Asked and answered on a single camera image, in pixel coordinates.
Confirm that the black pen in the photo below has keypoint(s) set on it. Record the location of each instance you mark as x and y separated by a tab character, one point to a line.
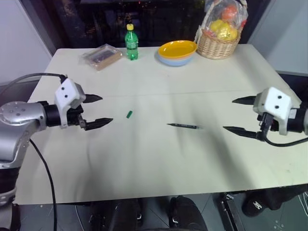
185	126

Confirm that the plastic wrapped brown box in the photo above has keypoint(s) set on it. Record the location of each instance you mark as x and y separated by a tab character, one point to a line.
101	57

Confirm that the orange fruit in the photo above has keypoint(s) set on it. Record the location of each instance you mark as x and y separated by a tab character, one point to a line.
228	13

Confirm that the green plastic soda bottle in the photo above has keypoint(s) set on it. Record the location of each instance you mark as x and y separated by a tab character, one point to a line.
131	45

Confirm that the light blue bowl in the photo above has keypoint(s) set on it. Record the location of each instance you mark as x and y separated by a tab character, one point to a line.
175	63

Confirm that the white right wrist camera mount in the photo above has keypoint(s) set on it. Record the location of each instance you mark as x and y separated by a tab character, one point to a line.
274	101

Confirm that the dark rounded shape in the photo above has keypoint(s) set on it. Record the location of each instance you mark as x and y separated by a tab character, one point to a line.
186	214

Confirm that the yellow bowl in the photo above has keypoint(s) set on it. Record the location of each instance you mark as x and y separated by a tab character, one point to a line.
176	49

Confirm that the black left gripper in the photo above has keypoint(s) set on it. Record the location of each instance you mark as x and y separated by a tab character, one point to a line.
73	117

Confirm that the yellow fruit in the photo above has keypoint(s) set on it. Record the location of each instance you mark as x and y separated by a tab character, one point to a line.
223	31

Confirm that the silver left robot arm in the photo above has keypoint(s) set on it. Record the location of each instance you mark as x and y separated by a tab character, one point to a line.
14	139

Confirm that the black metal frame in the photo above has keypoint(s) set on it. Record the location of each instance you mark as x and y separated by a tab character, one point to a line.
231	211

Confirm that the dark shape with white logo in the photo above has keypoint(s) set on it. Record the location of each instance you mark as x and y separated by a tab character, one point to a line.
262	203

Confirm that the green pen cap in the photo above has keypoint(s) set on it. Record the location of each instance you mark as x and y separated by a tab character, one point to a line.
129	114

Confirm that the wicker basket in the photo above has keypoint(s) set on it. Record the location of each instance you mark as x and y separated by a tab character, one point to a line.
216	48

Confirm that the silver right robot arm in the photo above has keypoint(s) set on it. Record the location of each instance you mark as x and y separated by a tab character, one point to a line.
298	118

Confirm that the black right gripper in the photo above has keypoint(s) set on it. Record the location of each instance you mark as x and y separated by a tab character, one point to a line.
265	122

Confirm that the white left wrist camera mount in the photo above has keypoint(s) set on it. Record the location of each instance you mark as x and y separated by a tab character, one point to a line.
68	92

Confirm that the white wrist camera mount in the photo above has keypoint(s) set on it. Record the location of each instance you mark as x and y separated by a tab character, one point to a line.
274	101
68	92

